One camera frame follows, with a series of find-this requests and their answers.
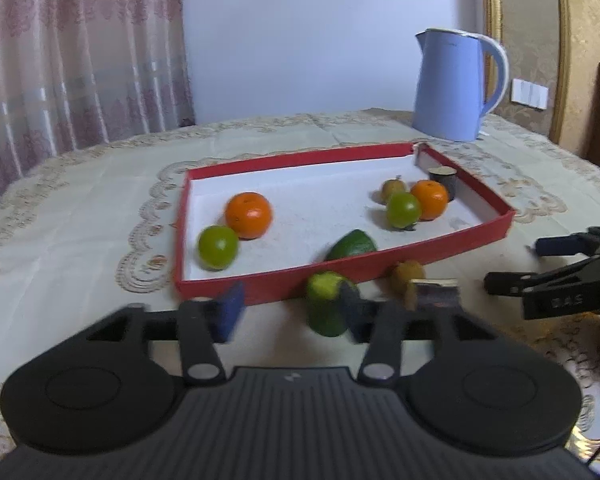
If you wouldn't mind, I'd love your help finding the pink patterned curtain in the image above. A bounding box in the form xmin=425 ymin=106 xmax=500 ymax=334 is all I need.
xmin=0 ymin=0 xmax=197 ymax=213

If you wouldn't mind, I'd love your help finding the green cut fruit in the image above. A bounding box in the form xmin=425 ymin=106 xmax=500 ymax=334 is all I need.
xmin=305 ymin=271 xmax=360 ymax=338

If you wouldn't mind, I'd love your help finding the yellow-brown round fruit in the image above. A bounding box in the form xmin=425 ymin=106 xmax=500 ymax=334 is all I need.
xmin=381 ymin=176 xmax=409 ymax=206

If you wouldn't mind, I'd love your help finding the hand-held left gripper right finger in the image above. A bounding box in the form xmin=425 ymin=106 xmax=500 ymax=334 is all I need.
xmin=341 ymin=282 xmax=498 ymax=386

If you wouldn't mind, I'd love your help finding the gold wall moulding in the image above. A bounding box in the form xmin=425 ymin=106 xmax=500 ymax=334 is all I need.
xmin=481 ymin=0 xmax=505 ymax=116
xmin=547 ymin=0 xmax=573 ymax=145

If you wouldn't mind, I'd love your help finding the dark-skinned sugarcane piece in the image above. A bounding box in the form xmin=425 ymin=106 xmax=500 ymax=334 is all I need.
xmin=427 ymin=166 xmax=457 ymax=202
xmin=405 ymin=279 xmax=461 ymax=313

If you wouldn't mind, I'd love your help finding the light blue electric kettle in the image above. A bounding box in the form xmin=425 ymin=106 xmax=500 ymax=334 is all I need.
xmin=411 ymin=28 xmax=510 ymax=143

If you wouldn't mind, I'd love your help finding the small orange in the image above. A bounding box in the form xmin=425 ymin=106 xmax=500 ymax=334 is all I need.
xmin=410 ymin=179 xmax=450 ymax=221

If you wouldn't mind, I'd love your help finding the dark green fruit wedge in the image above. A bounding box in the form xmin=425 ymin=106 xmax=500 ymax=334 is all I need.
xmin=324 ymin=229 xmax=379 ymax=262

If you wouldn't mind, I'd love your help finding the large orange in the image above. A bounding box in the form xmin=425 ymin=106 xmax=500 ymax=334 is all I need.
xmin=224 ymin=192 xmax=273 ymax=240

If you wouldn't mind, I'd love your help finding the round green fruit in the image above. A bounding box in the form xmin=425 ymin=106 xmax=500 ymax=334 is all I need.
xmin=197 ymin=225 xmax=240 ymax=271

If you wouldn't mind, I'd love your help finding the white wall switch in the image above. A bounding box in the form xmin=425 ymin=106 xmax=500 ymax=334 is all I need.
xmin=511 ymin=78 xmax=549 ymax=110

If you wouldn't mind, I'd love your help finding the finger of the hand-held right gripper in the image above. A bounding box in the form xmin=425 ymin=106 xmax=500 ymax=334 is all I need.
xmin=483 ymin=256 xmax=600 ymax=297
xmin=535 ymin=226 xmax=600 ymax=258

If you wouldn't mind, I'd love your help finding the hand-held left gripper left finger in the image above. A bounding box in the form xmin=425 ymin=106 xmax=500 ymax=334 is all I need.
xmin=87 ymin=281 xmax=246 ymax=385

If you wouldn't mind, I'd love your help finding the small brown fruit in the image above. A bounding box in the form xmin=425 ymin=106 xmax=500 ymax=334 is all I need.
xmin=391 ymin=260 xmax=427 ymax=296

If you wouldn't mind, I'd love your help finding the green fruit with dark calyx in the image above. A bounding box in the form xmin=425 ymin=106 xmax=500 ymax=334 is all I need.
xmin=385 ymin=191 xmax=423 ymax=232

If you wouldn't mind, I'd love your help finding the red shallow cardboard box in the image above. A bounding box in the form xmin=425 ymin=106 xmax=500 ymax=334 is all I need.
xmin=174 ymin=141 xmax=517 ymax=307

